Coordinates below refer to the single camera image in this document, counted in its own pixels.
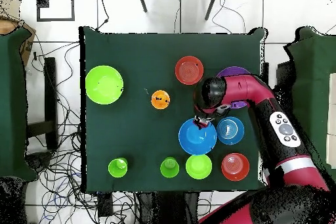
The orange-yellow stepped cup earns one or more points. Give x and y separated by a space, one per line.
160 99

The orange bowl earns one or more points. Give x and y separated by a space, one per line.
189 70
235 166

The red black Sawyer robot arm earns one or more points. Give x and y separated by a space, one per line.
262 103

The large blue bowl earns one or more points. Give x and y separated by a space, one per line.
197 140

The small blue bowl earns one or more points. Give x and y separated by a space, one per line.
230 130

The small light green bowl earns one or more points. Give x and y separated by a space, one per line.
198 166

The purple bowl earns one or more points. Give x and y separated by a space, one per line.
233 71

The dark green tablecloth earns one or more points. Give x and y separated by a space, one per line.
131 134

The black box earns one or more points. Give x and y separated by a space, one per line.
284 76

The green stepped cup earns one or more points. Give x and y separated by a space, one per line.
117 167

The large green bowl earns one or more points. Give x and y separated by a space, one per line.
104 84

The black tripod leg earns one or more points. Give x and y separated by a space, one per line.
142 0
212 4

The green cloth side table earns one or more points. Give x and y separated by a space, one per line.
11 103
315 76

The black floor stand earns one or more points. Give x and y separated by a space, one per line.
51 90

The grey stand base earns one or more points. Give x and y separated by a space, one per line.
38 159

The brown cardboard box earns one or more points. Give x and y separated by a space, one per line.
26 42

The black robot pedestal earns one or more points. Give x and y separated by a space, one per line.
168 208

